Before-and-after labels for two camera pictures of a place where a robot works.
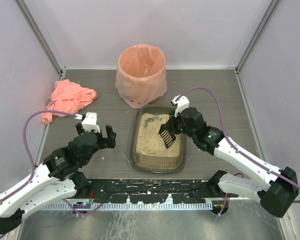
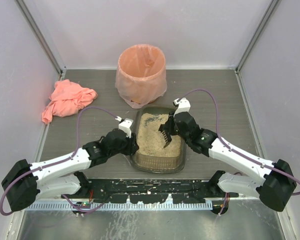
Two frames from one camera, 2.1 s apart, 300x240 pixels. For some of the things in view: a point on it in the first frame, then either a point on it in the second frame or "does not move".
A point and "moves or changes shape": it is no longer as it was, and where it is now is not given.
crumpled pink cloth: x=69 y=97 does not move
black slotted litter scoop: x=167 y=134 moves or changes shape
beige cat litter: x=148 y=142 does not move
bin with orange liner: x=141 y=77 does not move
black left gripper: x=100 y=137 to x=132 y=146
